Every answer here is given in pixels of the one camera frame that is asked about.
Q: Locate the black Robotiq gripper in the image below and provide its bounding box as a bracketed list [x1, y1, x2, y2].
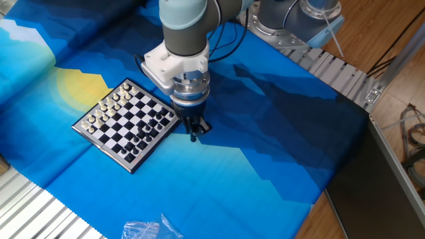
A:
[171, 98, 213, 142]

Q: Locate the black white folding chessboard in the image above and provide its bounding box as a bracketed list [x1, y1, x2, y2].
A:
[71, 78, 183, 175]

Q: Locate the blue landscape print cloth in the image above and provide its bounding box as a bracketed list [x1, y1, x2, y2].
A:
[0, 0, 369, 239]

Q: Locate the silver vented wrist box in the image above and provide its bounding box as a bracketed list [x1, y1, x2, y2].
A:
[140, 61, 176, 97]

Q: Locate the clear plastic zip bag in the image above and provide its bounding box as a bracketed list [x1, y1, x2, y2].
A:
[121, 212, 185, 239]

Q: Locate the black wrist box cable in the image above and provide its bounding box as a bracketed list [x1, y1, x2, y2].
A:
[133, 53, 147, 69]

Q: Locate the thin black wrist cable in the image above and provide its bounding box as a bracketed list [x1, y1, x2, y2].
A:
[207, 8, 250, 63]

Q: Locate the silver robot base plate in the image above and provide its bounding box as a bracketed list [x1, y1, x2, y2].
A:
[245, 5, 319, 50]

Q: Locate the white cable tie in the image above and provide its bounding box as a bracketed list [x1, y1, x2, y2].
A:
[322, 16, 345, 58]

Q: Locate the black panel with silver frame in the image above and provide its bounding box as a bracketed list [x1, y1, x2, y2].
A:
[324, 114, 425, 239]

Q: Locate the aluminium frame bar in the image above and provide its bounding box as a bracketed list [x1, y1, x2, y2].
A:
[364, 28, 425, 112]

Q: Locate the thin black floor cable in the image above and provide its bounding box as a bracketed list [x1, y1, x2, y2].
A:
[366, 15, 425, 79]

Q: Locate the grey floor cable bundle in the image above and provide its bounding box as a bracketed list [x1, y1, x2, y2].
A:
[398, 103, 425, 189]

